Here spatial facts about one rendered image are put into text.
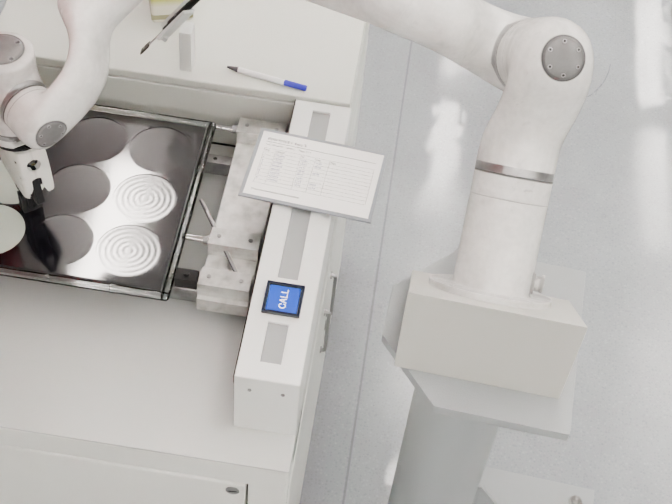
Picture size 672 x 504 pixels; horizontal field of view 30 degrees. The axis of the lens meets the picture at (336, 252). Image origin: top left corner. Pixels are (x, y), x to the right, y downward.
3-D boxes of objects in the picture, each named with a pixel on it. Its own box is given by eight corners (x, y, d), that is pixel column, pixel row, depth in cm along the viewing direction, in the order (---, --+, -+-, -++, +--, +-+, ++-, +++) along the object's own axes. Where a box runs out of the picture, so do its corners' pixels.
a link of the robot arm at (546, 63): (539, 178, 197) (570, 27, 194) (578, 190, 179) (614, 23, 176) (465, 165, 195) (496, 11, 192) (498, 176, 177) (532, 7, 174)
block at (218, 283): (197, 294, 192) (196, 283, 190) (201, 277, 194) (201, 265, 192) (248, 302, 192) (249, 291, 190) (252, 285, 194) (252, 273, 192)
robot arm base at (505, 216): (547, 298, 201) (571, 184, 198) (554, 316, 182) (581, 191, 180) (430, 274, 202) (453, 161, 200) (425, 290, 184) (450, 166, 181)
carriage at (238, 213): (196, 309, 194) (196, 298, 192) (239, 140, 217) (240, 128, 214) (247, 317, 194) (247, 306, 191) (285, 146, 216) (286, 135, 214)
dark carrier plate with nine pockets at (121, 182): (-62, 257, 191) (-63, 254, 191) (6, 99, 212) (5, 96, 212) (160, 291, 190) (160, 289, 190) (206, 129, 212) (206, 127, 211)
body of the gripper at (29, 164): (55, 139, 182) (63, 189, 191) (25, 95, 187) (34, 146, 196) (7, 158, 179) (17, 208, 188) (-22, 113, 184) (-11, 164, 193)
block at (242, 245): (207, 254, 197) (207, 242, 195) (211, 237, 199) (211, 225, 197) (257, 261, 197) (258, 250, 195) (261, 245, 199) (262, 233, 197)
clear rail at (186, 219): (159, 302, 190) (159, 296, 189) (209, 125, 213) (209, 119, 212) (168, 303, 190) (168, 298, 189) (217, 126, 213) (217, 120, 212)
